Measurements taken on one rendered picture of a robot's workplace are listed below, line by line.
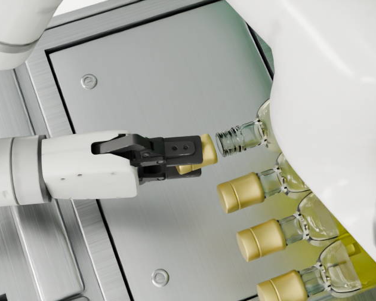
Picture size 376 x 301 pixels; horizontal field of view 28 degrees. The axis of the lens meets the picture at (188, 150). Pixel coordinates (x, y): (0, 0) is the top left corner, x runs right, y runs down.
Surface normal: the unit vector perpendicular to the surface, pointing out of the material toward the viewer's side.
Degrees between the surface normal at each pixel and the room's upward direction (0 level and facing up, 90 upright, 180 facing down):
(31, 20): 96
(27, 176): 83
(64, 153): 85
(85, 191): 75
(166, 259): 90
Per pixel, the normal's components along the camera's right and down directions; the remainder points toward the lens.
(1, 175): 0.07, 0.09
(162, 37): 0.03, -0.36
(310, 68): -0.78, 0.36
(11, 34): 0.24, 0.79
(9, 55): 0.42, 0.80
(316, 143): -0.52, 0.74
